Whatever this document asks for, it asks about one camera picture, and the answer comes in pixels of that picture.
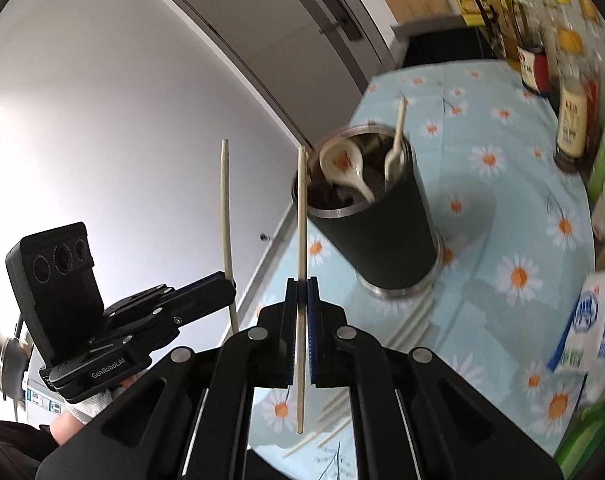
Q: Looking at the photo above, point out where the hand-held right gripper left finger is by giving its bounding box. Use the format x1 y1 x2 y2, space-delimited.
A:
35 276 300 480

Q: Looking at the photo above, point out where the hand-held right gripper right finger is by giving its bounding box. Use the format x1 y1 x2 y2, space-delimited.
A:
307 276 566 480

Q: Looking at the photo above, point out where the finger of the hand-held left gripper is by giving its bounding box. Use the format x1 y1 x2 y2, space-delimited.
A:
131 293 238 357
104 270 236 322

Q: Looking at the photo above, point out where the long wooden chopstick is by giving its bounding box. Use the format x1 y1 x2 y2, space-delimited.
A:
220 139 240 335
295 145 309 435

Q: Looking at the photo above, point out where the bundle of wooden chopsticks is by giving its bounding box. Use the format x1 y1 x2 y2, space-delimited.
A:
281 297 438 458

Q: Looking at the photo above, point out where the black cylindrical utensil holder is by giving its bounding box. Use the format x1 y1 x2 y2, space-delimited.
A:
290 126 439 301

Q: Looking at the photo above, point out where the beige spoon with bear print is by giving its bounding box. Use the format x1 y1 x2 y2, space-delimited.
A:
319 139 378 203

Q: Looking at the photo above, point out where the plain cream spoon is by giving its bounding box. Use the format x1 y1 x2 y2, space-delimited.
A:
384 97 408 186

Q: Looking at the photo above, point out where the person's left forearm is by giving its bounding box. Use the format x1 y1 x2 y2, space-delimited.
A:
47 406 90 447

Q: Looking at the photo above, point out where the person's left hand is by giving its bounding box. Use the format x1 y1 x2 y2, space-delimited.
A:
62 377 133 426

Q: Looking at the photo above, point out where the blue daisy print tablecloth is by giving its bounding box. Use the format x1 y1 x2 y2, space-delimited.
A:
247 62 596 480

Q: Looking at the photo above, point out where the grey door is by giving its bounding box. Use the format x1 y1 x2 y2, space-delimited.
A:
142 0 398 151

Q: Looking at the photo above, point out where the blue white salt bag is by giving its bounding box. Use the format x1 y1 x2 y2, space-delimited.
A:
547 267 605 376

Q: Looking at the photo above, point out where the green sugar bag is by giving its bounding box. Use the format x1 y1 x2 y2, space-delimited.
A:
553 107 605 468

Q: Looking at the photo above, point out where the black sink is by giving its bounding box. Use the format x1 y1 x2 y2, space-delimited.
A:
390 22 498 68

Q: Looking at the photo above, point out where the row of condiment bottles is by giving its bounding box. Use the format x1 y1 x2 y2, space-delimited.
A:
487 0 605 173

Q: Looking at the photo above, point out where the black door lock handle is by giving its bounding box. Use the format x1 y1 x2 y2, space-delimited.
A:
319 0 362 41

